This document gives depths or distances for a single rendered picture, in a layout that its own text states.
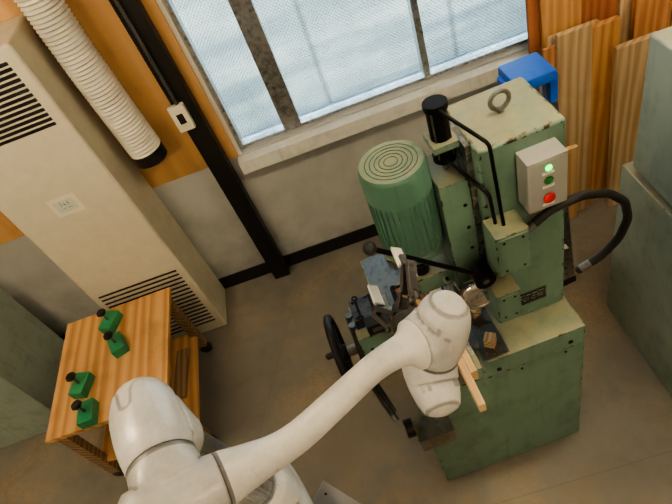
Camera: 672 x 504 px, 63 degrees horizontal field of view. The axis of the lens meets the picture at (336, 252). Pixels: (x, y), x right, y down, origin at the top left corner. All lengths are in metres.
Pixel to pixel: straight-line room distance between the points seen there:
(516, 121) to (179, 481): 1.05
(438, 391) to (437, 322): 0.18
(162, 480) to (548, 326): 1.25
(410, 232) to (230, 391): 1.82
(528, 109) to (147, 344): 1.98
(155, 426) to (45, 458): 2.44
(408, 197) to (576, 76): 1.56
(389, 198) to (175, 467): 0.75
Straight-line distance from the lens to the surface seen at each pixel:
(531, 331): 1.85
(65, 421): 2.76
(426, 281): 1.67
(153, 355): 2.67
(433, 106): 1.32
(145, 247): 2.83
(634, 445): 2.57
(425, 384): 1.16
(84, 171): 2.58
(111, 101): 2.52
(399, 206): 1.36
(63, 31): 2.42
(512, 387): 1.99
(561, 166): 1.38
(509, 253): 1.47
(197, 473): 1.05
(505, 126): 1.38
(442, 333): 1.04
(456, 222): 1.49
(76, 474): 3.33
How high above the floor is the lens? 2.36
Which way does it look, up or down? 45 degrees down
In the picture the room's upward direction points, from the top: 24 degrees counter-clockwise
